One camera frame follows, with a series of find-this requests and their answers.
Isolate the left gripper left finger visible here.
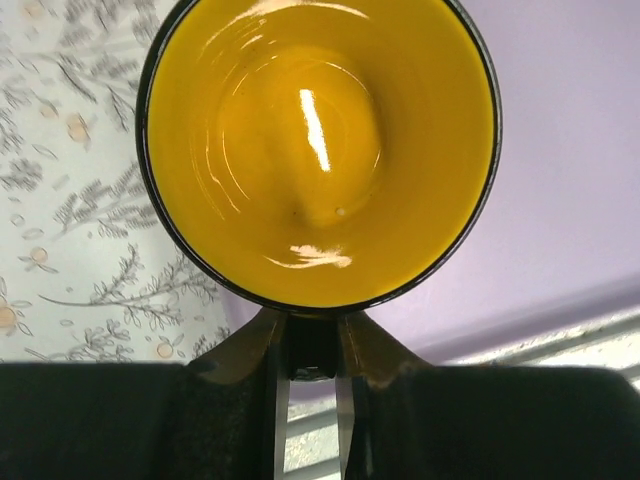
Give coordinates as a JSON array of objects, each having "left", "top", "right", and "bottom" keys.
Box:
[{"left": 189, "top": 308, "right": 290, "bottom": 479}]

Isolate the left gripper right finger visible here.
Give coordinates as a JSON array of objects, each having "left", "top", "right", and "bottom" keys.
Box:
[{"left": 336, "top": 312, "right": 437, "bottom": 479}]

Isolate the yellow cup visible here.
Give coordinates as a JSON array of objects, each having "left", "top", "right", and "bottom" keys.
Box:
[{"left": 134, "top": 0, "right": 502, "bottom": 384}]

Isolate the lilac plastic tray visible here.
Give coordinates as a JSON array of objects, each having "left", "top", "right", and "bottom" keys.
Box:
[{"left": 217, "top": 0, "right": 640, "bottom": 406}]

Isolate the aluminium front rail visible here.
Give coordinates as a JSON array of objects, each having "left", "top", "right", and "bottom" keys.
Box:
[{"left": 284, "top": 309, "right": 639, "bottom": 479}]

